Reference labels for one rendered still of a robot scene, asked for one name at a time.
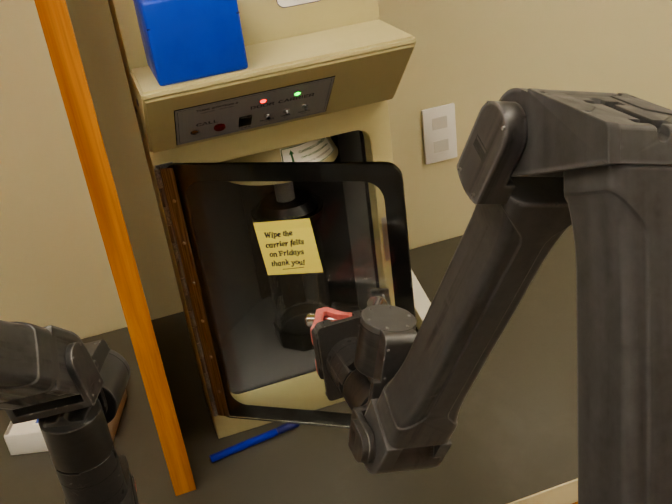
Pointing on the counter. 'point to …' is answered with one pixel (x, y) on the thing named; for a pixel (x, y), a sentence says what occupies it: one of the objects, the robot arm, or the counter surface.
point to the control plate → (313, 90)
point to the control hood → (285, 75)
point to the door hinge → (183, 278)
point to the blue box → (191, 38)
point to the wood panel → (114, 232)
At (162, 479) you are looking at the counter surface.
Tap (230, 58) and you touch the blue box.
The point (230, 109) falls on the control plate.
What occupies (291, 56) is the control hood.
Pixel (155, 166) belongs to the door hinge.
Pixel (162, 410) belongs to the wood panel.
